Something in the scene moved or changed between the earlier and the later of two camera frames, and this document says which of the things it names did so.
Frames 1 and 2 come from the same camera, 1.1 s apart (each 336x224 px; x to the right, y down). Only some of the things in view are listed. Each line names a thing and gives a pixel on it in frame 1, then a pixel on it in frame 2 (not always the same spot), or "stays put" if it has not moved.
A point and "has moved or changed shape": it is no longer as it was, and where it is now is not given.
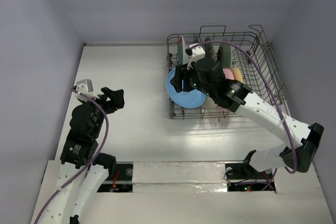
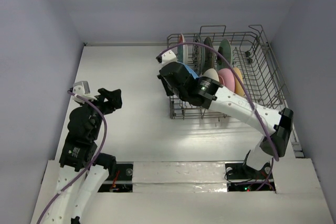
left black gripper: x=116 y=100 stays put
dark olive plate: x=209 y=50 stays put
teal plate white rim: x=183 y=57 stays put
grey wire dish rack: x=245 y=57 stays put
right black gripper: x=185 y=80 to x=168 y=77
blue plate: x=190 y=99 has moved or changed shape
